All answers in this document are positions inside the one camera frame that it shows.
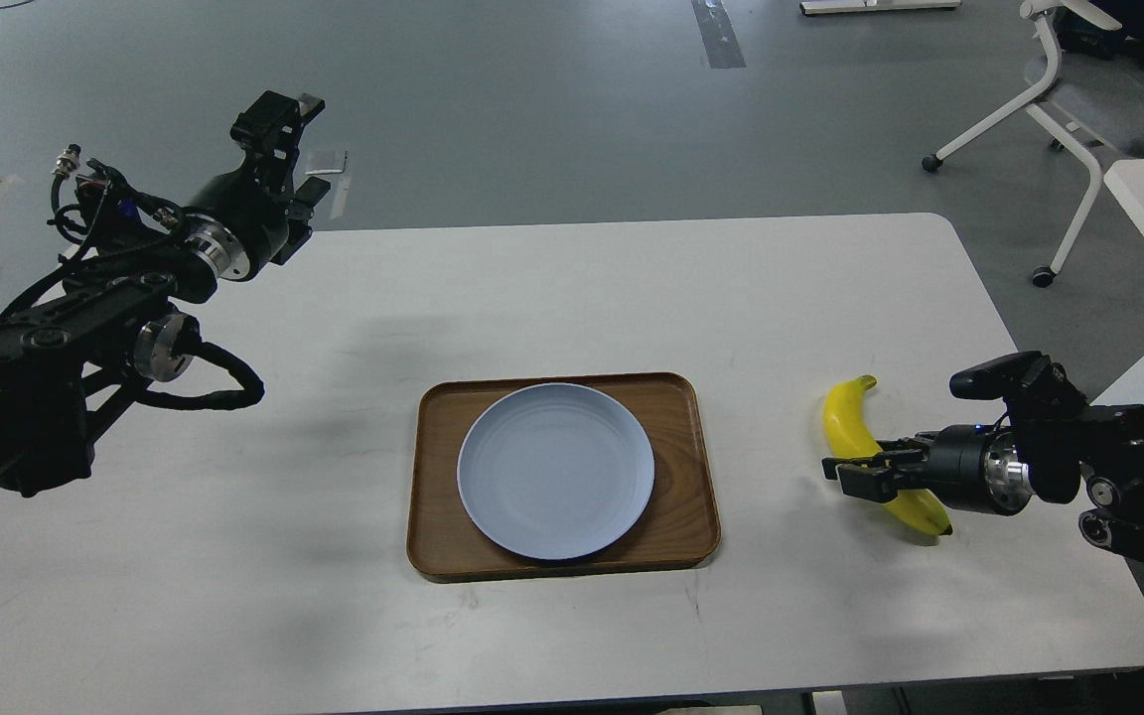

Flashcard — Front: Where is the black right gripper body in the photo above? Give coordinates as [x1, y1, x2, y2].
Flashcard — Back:
[916, 424, 1035, 516]

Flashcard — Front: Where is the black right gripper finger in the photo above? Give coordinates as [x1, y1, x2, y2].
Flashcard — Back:
[823, 436, 930, 474]
[836, 461, 925, 500]

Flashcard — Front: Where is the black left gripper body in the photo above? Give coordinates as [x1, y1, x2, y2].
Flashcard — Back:
[185, 169, 313, 283]

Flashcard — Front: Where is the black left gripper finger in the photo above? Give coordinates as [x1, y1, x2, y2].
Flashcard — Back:
[228, 90, 326, 180]
[285, 176, 332, 232]

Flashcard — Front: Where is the yellow banana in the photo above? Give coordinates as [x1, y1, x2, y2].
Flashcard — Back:
[821, 374, 953, 537]

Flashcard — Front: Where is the light blue plate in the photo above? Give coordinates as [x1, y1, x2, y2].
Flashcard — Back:
[456, 383, 656, 561]

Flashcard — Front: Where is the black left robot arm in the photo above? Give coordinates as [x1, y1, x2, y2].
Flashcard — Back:
[0, 90, 331, 498]

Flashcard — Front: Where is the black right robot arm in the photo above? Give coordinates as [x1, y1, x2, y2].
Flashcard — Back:
[823, 352, 1144, 564]

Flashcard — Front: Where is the brown wooden tray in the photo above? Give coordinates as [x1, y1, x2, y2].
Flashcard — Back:
[407, 372, 721, 583]

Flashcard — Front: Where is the white office chair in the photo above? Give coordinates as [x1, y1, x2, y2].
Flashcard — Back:
[922, 1, 1144, 288]

